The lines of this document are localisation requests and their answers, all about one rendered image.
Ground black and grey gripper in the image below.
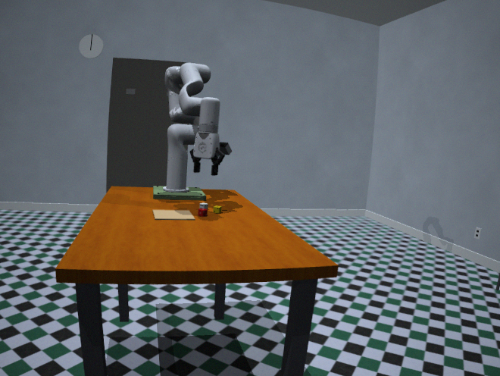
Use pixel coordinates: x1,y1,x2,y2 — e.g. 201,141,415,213
190,131,225,176

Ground beige flat mat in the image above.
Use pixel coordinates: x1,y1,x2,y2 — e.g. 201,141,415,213
153,210,195,220

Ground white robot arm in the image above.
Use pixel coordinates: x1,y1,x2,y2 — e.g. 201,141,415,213
163,63,220,193

